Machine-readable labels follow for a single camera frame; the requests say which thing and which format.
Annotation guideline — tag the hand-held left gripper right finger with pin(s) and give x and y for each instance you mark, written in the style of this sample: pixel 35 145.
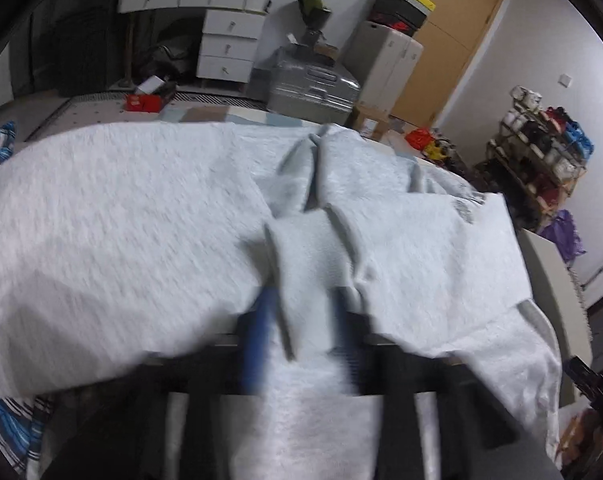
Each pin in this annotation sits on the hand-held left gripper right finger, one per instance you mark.
pixel 346 340

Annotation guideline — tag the wooden shoe rack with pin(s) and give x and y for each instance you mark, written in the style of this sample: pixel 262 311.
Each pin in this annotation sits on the wooden shoe rack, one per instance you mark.
pixel 531 150

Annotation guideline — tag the dark wrapped flower bouquet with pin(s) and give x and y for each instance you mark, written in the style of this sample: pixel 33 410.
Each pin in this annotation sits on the dark wrapped flower bouquet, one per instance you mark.
pixel 311 10

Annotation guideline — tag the small brown box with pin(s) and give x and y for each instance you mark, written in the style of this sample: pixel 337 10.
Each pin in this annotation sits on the small brown box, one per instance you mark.
pixel 326 51

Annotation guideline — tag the light grey large sweatshirt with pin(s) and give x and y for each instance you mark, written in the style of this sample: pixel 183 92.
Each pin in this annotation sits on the light grey large sweatshirt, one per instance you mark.
pixel 131 210

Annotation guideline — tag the wooden door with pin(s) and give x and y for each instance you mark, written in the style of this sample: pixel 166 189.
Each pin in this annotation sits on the wooden door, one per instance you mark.
pixel 461 35

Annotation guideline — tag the orange plastic bag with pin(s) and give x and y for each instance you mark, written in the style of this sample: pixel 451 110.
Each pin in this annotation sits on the orange plastic bag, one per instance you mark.
pixel 419 137

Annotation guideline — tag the purple bag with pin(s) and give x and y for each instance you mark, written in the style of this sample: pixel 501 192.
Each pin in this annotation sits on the purple bag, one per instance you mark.
pixel 561 232

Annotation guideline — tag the dark grey cabinet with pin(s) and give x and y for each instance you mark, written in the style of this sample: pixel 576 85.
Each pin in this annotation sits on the dark grey cabinet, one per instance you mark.
pixel 81 35

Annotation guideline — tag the white light switch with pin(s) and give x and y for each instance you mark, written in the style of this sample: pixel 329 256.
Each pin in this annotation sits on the white light switch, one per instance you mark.
pixel 565 79

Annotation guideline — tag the beige tall suitcase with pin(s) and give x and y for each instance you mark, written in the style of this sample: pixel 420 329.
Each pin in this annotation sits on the beige tall suitcase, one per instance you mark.
pixel 381 60

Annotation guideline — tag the white desk with drawers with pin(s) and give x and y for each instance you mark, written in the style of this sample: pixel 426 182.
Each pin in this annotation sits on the white desk with drawers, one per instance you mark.
pixel 229 25

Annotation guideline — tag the yellow toy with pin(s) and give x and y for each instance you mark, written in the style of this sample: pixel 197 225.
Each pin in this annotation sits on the yellow toy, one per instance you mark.
pixel 434 151

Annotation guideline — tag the dark object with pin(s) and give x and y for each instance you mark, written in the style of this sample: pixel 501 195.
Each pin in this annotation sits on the dark object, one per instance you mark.
pixel 589 382

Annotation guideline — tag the cardboard box white label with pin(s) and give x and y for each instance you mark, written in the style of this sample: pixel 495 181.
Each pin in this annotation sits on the cardboard box white label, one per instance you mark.
pixel 369 120

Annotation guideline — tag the silver hard suitcase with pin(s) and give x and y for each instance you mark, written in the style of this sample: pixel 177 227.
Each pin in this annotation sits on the silver hard suitcase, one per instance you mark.
pixel 311 85

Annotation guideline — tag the red box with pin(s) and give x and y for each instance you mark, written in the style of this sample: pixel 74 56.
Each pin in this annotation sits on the red box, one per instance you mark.
pixel 144 103

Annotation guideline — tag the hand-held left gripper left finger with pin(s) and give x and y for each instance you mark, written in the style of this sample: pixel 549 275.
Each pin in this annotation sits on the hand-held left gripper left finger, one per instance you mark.
pixel 259 340

